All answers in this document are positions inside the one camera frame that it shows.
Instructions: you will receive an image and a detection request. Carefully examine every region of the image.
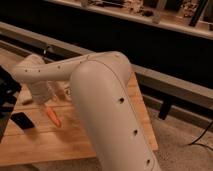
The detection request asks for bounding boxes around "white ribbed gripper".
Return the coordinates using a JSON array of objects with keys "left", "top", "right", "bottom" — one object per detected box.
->
[{"left": 28, "top": 81, "right": 53, "bottom": 104}]

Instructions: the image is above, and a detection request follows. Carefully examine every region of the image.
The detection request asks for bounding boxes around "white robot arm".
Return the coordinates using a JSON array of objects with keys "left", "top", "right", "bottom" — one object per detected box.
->
[{"left": 12, "top": 51, "right": 161, "bottom": 171}]

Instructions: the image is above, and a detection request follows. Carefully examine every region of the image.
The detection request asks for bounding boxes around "beige sponge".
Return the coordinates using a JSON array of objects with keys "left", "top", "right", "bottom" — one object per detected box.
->
[{"left": 19, "top": 90, "right": 33, "bottom": 105}]

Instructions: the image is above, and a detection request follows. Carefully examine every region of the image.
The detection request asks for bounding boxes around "white plastic cup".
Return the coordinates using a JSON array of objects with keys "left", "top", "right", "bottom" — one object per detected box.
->
[{"left": 49, "top": 81, "right": 70, "bottom": 101}]

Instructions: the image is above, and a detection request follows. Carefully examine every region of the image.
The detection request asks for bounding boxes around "black chair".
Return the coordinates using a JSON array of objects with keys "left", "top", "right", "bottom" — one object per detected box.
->
[{"left": 0, "top": 65, "right": 21, "bottom": 142}]

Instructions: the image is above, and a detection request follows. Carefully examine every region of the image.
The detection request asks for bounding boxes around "black phone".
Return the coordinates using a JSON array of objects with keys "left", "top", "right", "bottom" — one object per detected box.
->
[{"left": 10, "top": 112, "right": 34, "bottom": 129}]

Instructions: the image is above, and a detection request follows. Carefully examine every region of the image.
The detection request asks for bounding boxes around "wooden shelf with clutter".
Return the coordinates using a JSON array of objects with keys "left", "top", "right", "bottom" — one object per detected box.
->
[{"left": 47, "top": 0, "right": 213, "bottom": 40}]

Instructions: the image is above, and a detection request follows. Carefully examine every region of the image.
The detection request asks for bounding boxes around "black cable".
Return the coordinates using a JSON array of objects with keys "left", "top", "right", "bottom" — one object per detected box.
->
[{"left": 187, "top": 119, "right": 213, "bottom": 147}]

